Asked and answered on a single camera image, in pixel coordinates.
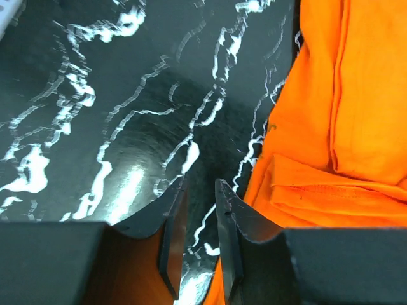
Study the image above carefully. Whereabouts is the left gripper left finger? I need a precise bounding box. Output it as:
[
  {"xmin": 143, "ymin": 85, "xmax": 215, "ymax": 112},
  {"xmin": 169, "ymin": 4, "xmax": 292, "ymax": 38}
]
[{"xmin": 1, "ymin": 177, "xmax": 188, "ymax": 304}]

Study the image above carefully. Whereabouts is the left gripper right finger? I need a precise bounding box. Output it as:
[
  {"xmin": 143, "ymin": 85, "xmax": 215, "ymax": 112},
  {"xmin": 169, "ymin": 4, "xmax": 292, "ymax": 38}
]
[{"xmin": 215, "ymin": 179, "xmax": 406, "ymax": 304}]

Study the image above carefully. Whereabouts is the orange t shirt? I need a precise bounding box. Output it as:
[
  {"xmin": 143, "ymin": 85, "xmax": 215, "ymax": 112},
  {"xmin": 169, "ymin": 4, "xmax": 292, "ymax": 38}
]
[{"xmin": 205, "ymin": 1, "xmax": 406, "ymax": 304}]

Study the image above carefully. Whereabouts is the white plastic basket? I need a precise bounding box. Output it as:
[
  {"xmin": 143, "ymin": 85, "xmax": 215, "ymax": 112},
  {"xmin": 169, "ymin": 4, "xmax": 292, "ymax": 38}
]
[{"xmin": 0, "ymin": 0, "xmax": 26, "ymax": 39}]

